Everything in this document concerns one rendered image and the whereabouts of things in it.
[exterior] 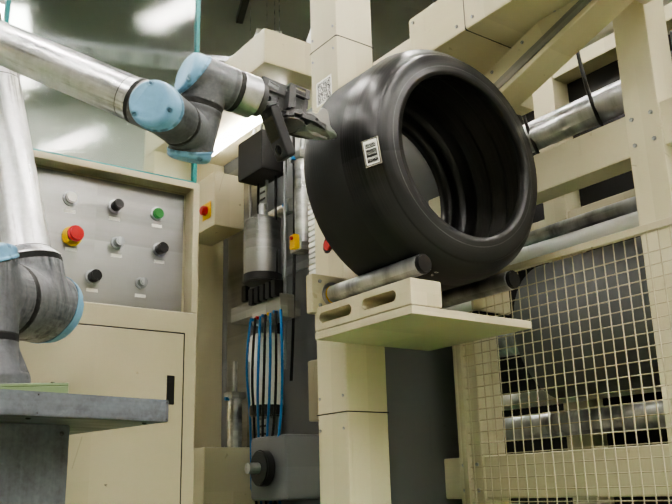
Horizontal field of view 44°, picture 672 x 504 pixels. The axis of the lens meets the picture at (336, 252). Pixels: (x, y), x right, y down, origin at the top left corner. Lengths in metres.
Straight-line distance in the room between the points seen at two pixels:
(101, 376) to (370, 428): 0.67
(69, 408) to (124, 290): 0.83
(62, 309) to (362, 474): 0.82
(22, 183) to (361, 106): 0.74
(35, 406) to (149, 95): 0.58
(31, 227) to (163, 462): 0.70
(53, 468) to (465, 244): 0.97
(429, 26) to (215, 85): 0.95
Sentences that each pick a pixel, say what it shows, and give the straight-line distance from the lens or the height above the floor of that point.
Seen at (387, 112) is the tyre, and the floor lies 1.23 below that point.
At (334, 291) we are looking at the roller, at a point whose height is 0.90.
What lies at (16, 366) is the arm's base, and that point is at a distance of 1.62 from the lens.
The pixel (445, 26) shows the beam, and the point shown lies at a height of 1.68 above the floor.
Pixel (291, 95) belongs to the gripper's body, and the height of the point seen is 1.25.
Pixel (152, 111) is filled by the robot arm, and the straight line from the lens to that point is 1.58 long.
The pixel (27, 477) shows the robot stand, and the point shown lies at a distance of 1.57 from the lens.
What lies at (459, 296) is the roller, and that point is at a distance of 2.10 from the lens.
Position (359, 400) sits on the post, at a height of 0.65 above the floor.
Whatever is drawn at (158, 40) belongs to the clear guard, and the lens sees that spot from 2.53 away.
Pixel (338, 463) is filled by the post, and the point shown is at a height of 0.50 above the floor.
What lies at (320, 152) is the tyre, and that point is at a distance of 1.94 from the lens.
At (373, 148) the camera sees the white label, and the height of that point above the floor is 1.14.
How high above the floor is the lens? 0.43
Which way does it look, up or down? 16 degrees up
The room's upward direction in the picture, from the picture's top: 2 degrees counter-clockwise
